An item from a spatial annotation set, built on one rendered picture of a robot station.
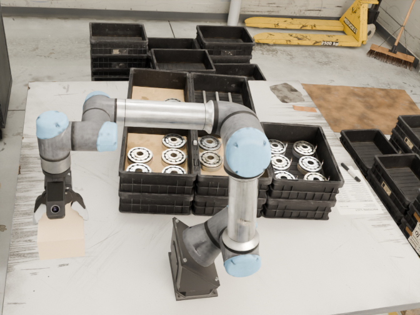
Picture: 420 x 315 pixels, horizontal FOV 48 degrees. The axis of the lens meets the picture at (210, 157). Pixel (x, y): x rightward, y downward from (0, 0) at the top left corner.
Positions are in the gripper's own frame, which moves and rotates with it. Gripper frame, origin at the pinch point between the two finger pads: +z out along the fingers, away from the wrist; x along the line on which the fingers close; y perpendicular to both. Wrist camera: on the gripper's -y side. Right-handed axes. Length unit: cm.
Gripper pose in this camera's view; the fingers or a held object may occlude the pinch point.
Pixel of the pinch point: (61, 224)
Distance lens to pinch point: 142.7
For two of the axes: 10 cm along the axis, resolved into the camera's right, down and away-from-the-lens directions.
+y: -2.2, -6.4, 7.4
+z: -1.2, 7.7, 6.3
